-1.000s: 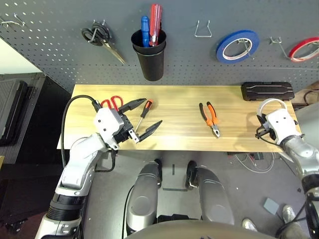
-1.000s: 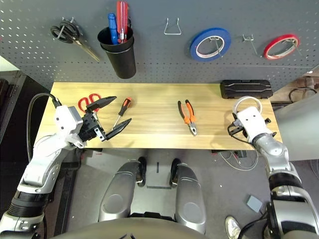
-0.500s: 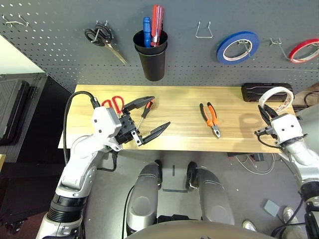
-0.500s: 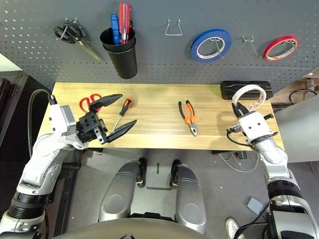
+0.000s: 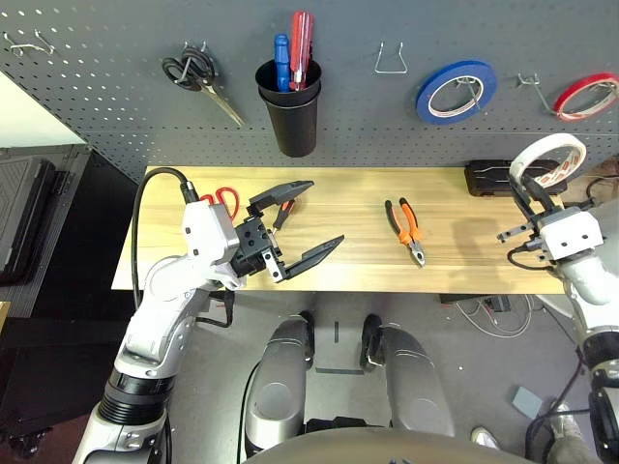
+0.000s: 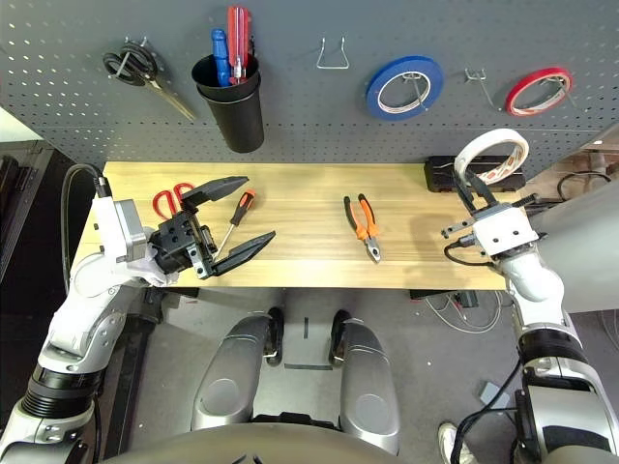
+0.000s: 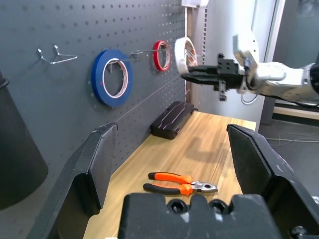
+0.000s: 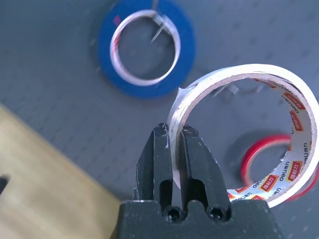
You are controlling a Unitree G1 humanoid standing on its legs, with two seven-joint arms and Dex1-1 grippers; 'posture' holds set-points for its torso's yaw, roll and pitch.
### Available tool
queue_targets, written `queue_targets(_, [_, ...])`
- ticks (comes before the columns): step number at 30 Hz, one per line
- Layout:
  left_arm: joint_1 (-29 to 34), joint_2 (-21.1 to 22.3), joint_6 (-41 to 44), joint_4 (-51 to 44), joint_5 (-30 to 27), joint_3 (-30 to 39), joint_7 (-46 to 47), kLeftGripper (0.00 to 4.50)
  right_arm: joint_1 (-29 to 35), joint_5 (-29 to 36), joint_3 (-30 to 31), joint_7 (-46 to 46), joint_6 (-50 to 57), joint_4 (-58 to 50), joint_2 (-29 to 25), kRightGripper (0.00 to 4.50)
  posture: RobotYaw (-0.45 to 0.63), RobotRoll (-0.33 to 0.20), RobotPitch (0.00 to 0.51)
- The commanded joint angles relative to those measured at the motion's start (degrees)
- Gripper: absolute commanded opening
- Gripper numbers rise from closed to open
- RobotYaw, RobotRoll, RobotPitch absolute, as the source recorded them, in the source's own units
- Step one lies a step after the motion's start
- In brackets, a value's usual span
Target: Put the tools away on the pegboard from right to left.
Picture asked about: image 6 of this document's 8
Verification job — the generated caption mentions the red-handled scissors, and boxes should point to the red-handled scissors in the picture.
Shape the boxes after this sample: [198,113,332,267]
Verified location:
[153,182,194,217]

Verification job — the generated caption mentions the silver scissors peg hook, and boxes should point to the silver scissors peg hook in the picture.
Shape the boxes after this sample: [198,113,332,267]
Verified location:
[123,36,149,81]

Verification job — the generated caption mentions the grey robot torso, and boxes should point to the grey robot torso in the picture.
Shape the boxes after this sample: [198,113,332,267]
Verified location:
[101,422,417,464]

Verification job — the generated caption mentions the white cabinet top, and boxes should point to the white cabinet top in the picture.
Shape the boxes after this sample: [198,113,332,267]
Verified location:
[0,105,49,144]

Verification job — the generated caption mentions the silver left robot leg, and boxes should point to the silver left robot leg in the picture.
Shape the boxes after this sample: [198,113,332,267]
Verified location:
[191,306,285,431]

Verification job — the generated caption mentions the red tape roll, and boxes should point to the red tape roll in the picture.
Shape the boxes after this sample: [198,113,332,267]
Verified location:
[505,67,574,118]

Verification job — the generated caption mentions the blue tape roll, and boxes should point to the blue tape roll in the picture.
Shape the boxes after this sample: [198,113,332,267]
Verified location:
[365,55,445,121]

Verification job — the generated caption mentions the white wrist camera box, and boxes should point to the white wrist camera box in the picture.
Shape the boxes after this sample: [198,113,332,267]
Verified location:
[91,196,149,265]
[471,202,541,257]

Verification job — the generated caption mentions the clear red-striped screwdriver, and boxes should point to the clear red-striped screwdriver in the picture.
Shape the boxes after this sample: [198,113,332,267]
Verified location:
[226,5,243,86]

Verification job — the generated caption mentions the silver blue-tape peg hook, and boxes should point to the silver blue-tape peg hook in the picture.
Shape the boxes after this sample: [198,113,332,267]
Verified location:
[400,71,431,113]

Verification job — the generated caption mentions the red screwdriver with white print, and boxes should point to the red screwdriver with white print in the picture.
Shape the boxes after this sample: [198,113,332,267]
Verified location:
[240,7,253,81]

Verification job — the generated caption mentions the black plastic tool case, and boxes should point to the black plastic tool case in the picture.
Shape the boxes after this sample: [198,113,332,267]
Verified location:
[424,155,527,194]

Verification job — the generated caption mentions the silver red-tape peg hook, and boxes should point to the silver red-tape peg hook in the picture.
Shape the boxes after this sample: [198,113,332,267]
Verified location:
[541,76,579,108]

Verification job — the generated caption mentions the grey foot pedal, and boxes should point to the grey foot pedal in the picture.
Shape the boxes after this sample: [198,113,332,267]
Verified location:
[476,380,513,411]

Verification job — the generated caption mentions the black-handled scissors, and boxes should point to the black-handled scissors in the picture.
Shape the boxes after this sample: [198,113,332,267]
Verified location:
[102,43,197,122]

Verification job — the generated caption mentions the white tape roll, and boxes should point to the white tape roll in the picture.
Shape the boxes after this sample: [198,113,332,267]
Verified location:
[453,129,531,188]

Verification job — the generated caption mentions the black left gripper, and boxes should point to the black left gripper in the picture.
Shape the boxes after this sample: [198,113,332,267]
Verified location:
[147,175,278,281]

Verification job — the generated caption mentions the dark metal cabinet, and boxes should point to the dark metal cabinet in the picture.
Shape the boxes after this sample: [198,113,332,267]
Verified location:
[0,139,57,291]

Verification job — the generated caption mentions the grey metal pegboard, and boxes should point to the grey metal pegboard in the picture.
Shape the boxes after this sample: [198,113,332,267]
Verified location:
[0,0,619,180]

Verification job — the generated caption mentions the orange black pliers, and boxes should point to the orange black pliers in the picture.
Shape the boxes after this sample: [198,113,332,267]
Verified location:
[343,193,383,264]

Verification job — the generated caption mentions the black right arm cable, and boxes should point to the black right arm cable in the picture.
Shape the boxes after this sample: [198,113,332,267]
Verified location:
[447,357,526,464]

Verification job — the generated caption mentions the black cable loop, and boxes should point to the black cable loop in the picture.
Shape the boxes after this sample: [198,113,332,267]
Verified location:
[557,171,614,203]

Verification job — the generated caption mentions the silver right robot leg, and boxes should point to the silver right robot leg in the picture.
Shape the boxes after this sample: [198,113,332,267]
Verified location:
[328,308,401,455]

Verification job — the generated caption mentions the orange black screwdriver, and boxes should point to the orange black screwdriver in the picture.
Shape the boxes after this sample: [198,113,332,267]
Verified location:
[212,189,257,260]

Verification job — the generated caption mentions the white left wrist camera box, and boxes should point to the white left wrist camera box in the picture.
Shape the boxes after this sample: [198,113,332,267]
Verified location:
[91,196,149,265]

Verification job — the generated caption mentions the white rounded furniture piece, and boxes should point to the white rounded furniture piece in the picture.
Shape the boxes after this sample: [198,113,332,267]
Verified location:
[529,178,619,315]

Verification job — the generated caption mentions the silver double peg hook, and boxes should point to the silver double peg hook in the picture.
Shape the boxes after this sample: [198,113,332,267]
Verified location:
[464,67,504,111]

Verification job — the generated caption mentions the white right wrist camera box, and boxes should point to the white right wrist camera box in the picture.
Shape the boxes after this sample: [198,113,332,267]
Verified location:
[471,202,541,257]

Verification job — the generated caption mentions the silver robot leg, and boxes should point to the silver robot leg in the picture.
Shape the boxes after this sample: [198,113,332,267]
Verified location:
[191,306,285,431]
[328,308,401,455]

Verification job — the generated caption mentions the blue-handled screwdriver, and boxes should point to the blue-handled screwdriver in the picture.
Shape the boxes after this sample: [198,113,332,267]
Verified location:
[210,28,231,88]

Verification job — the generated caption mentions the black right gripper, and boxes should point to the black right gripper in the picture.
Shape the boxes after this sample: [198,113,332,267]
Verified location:
[440,168,539,239]

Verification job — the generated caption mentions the silver wire pliers holder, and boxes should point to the silver wire pliers holder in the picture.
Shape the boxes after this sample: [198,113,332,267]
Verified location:
[316,37,350,71]

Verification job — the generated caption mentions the white floor cables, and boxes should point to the white floor cables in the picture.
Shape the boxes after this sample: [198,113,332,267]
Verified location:
[425,289,505,334]

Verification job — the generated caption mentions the white sneaker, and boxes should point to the white sneaker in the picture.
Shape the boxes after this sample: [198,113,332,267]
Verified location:
[437,422,474,464]

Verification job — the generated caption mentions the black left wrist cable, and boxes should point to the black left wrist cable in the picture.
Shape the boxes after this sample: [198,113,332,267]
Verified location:
[60,162,113,294]

